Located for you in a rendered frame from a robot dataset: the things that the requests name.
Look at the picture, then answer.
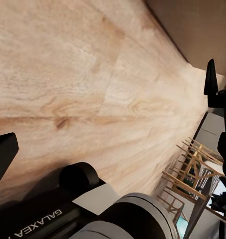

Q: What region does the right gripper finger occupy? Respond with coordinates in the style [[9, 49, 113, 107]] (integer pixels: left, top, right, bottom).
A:
[[204, 59, 218, 100]]

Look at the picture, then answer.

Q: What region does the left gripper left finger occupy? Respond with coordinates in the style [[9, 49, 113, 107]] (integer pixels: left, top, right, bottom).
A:
[[0, 132, 19, 181]]

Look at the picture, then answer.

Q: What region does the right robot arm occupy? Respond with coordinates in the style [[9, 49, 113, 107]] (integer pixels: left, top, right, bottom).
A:
[[204, 59, 226, 175]]

